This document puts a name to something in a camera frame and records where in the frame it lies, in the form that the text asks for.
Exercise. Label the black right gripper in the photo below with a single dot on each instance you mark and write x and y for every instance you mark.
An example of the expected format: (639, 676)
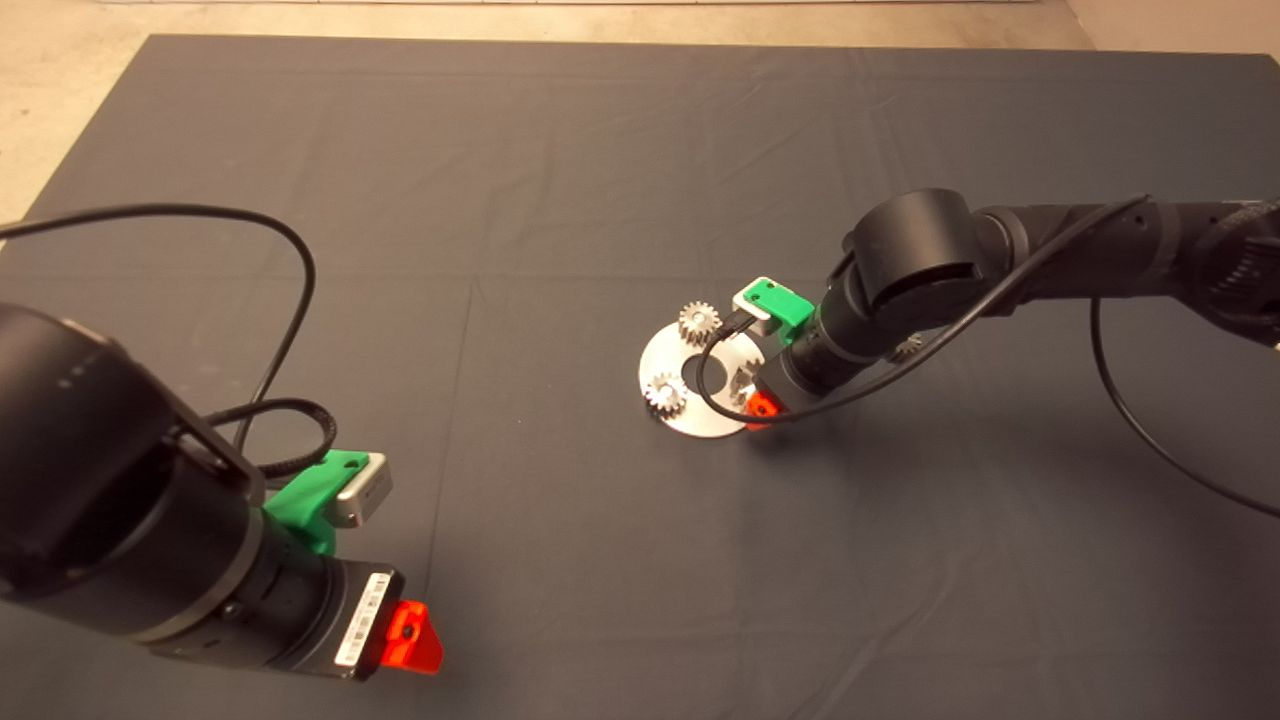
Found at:
(795, 380)

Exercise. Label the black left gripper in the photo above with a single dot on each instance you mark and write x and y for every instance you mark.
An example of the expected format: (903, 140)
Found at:
(345, 620)

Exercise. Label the large steel gear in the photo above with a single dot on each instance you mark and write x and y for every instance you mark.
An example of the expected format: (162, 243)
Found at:
(742, 385)

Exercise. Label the small dark steel gear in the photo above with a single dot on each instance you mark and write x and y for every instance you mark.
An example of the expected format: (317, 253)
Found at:
(910, 350)

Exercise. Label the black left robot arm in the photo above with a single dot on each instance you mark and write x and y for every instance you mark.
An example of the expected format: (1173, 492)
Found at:
(80, 470)

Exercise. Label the round metal plate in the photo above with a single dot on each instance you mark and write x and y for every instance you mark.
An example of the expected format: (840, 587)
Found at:
(690, 420)

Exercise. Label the dark grey table cloth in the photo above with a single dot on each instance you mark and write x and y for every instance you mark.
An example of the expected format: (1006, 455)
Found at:
(600, 200)

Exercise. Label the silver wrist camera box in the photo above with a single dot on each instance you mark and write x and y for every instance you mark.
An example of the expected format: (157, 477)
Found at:
(360, 495)
(757, 318)

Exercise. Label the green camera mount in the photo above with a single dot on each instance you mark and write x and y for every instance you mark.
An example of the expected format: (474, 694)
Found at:
(785, 303)
(310, 490)

